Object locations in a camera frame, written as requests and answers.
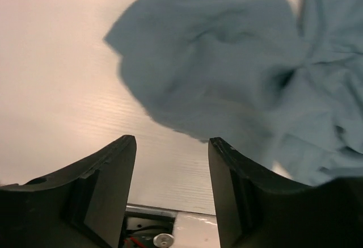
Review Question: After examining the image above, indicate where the blue t shirt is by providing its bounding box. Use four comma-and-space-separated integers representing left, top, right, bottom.
105, 0, 362, 186

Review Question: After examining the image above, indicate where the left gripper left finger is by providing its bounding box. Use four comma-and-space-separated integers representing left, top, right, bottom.
1, 135, 136, 248

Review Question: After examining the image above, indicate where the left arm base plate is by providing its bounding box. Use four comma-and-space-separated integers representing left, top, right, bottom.
119, 204, 178, 248

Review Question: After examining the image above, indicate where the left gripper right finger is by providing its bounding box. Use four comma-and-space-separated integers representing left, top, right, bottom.
208, 138, 362, 248

